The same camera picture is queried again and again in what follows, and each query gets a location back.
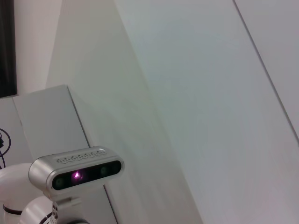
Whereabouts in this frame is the black handheld device with cable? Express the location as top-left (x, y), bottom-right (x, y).
top-left (0, 127), bottom-right (12, 170)

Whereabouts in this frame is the white robot torso shell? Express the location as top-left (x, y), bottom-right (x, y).
top-left (0, 162), bottom-right (56, 224)

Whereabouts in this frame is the silver head depth camera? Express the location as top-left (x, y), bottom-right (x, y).
top-left (28, 146), bottom-right (125, 199)

